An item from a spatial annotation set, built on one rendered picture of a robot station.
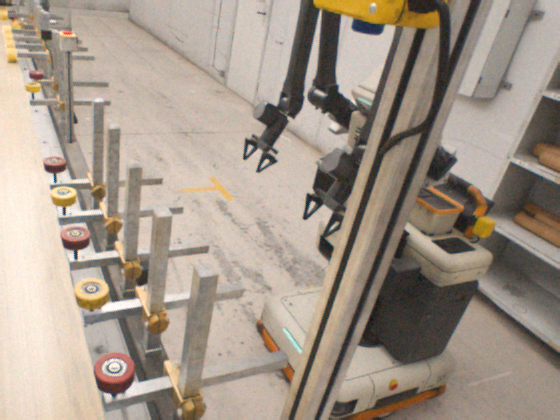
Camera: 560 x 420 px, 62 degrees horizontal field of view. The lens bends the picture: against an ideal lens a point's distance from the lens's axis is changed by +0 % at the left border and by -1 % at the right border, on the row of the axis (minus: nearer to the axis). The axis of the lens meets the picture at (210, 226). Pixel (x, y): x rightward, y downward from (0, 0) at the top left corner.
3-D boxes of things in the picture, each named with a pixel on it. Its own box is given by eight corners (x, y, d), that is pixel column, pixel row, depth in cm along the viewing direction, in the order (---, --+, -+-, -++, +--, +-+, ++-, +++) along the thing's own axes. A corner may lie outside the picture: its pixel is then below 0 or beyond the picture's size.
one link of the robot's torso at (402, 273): (359, 265, 199) (377, 215, 187) (405, 308, 177) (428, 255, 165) (307, 273, 189) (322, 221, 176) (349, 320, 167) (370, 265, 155)
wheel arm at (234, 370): (279, 360, 115) (282, 347, 113) (286, 370, 112) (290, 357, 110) (102, 402, 98) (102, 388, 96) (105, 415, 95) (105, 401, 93)
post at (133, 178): (131, 298, 147) (139, 159, 123) (134, 306, 145) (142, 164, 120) (120, 300, 146) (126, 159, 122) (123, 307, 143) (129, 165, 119)
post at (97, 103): (101, 215, 185) (102, 96, 161) (102, 220, 182) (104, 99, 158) (92, 216, 184) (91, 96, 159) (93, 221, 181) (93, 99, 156)
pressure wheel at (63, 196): (52, 228, 150) (50, 196, 144) (51, 215, 157) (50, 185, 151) (77, 227, 153) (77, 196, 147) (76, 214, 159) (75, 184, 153)
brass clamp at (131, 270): (131, 253, 147) (132, 239, 144) (143, 278, 137) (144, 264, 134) (112, 255, 145) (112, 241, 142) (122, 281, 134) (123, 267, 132)
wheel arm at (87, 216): (180, 211, 173) (181, 201, 170) (183, 216, 170) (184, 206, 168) (57, 222, 156) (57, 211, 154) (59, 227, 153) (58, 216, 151)
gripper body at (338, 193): (335, 210, 125) (351, 187, 123) (312, 192, 132) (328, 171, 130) (348, 217, 129) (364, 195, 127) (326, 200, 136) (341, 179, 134)
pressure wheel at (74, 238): (70, 276, 130) (69, 242, 125) (56, 262, 135) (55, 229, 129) (95, 267, 136) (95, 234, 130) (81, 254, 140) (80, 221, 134)
